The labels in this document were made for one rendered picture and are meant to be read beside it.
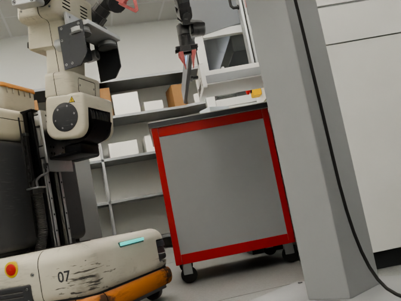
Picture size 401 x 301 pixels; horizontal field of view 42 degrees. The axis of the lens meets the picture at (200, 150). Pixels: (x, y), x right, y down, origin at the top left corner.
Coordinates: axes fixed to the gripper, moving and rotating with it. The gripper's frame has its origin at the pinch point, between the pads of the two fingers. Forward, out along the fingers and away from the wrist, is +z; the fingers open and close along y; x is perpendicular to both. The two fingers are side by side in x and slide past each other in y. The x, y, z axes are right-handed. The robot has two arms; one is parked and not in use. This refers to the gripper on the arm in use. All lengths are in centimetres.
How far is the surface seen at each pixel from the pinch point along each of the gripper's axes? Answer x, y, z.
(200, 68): -11.3, 3.5, 5.1
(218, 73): -9.6, 11.0, 7.9
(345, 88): -52, 48, 32
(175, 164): 15.1, -12.9, 40.8
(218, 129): 14.7, 9.8, 27.7
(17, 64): 394, -168, -154
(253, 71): -9.7, 26.0, 9.2
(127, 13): 377, -28, -190
